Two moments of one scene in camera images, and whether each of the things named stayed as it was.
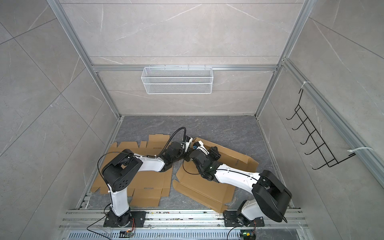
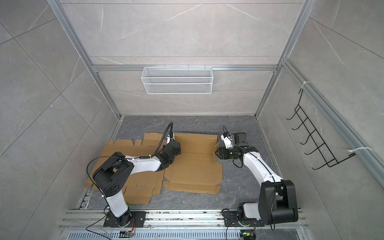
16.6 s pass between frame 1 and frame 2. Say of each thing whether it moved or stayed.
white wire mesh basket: stayed
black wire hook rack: stayed
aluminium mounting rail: stayed
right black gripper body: moved
